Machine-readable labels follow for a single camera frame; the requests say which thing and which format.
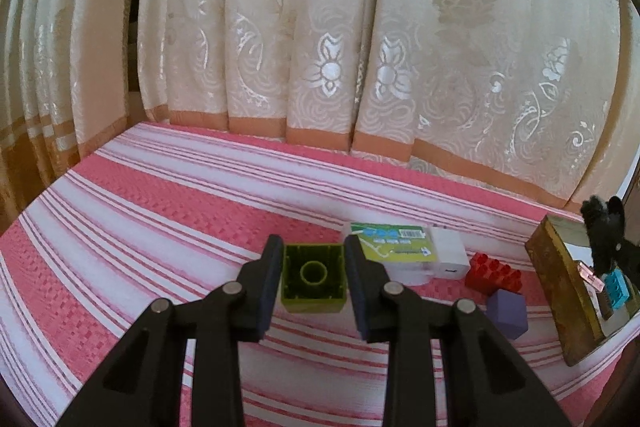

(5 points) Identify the teal block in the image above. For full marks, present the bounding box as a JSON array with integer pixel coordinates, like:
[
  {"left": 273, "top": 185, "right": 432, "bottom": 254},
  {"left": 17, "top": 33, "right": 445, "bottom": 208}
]
[{"left": 600, "top": 269, "right": 632, "bottom": 310}]

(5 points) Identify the pink framed box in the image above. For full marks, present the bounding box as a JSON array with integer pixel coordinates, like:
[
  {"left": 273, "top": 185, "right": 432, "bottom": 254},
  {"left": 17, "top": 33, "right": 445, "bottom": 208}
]
[{"left": 577, "top": 259, "right": 603, "bottom": 288}]

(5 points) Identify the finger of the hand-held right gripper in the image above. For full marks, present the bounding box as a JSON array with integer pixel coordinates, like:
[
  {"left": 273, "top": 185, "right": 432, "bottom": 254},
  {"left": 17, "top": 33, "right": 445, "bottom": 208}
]
[{"left": 611, "top": 238, "right": 640, "bottom": 280}]

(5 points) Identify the green and white packet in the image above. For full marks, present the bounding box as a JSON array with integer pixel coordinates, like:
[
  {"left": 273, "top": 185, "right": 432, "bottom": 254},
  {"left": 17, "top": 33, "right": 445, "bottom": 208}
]
[{"left": 348, "top": 222, "right": 438, "bottom": 285}]

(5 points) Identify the red building block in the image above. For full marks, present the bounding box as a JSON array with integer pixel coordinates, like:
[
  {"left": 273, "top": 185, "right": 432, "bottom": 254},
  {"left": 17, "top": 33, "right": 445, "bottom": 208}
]
[{"left": 464, "top": 253, "right": 523, "bottom": 295}]

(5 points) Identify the cream curtain with gold bands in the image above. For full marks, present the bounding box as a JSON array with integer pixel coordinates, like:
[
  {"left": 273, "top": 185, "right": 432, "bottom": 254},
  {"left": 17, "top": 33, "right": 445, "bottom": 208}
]
[{"left": 0, "top": 0, "right": 146, "bottom": 233}]

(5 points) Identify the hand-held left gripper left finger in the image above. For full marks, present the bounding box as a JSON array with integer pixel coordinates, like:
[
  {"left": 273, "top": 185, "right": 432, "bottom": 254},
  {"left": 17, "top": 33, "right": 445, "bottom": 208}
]
[{"left": 57, "top": 234, "right": 285, "bottom": 427}]

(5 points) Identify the gold rectangular tin box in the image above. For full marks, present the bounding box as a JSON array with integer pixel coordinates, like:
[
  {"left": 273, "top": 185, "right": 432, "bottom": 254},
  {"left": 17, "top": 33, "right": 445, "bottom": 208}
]
[{"left": 525, "top": 214, "right": 640, "bottom": 367}]

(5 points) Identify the purple block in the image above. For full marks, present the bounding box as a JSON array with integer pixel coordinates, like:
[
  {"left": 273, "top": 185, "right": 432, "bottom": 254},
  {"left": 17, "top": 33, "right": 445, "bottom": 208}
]
[{"left": 486, "top": 289, "right": 528, "bottom": 340}]

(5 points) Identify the pink striped bedspread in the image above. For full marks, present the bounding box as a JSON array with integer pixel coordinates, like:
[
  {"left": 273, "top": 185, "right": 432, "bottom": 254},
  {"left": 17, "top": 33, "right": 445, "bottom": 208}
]
[{"left": 0, "top": 122, "right": 640, "bottom": 427}]

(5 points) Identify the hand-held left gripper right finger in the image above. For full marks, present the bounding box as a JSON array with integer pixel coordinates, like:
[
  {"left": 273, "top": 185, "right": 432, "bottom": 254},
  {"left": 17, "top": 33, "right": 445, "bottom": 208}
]
[{"left": 344, "top": 234, "right": 573, "bottom": 427}]

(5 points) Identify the cream floral curtain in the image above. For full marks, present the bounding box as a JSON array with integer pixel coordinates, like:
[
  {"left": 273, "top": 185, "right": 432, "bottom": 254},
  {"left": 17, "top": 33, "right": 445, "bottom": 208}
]
[{"left": 132, "top": 0, "right": 626, "bottom": 210}]

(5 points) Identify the white charger plug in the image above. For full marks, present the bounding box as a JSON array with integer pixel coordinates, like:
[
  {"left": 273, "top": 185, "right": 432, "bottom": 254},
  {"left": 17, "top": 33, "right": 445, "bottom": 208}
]
[{"left": 430, "top": 227, "right": 472, "bottom": 280}]

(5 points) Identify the green building block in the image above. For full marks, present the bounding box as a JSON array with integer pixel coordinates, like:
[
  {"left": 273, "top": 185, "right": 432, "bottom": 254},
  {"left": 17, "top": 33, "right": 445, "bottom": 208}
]
[{"left": 280, "top": 243, "right": 349, "bottom": 314}]

